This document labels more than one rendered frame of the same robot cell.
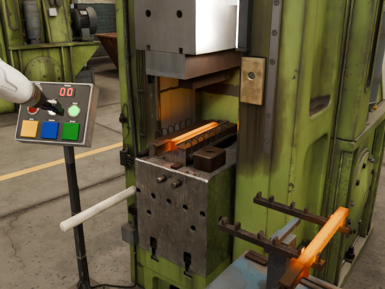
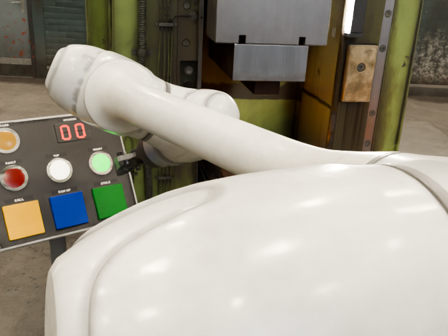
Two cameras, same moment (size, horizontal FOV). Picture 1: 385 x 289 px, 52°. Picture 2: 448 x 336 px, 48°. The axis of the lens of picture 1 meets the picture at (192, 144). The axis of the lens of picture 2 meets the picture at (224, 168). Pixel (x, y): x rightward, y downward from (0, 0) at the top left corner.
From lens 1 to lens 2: 137 cm
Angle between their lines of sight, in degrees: 44
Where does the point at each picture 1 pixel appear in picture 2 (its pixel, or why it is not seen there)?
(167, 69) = (275, 69)
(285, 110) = (391, 104)
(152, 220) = not seen: hidden behind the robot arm
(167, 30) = (282, 12)
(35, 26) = not seen: outside the picture
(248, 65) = (359, 54)
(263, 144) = (363, 149)
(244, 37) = (361, 20)
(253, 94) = (362, 90)
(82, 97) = (107, 136)
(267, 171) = not seen: hidden behind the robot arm
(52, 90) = (43, 134)
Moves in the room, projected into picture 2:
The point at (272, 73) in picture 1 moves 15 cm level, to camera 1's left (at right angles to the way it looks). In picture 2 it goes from (381, 61) to (357, 66)
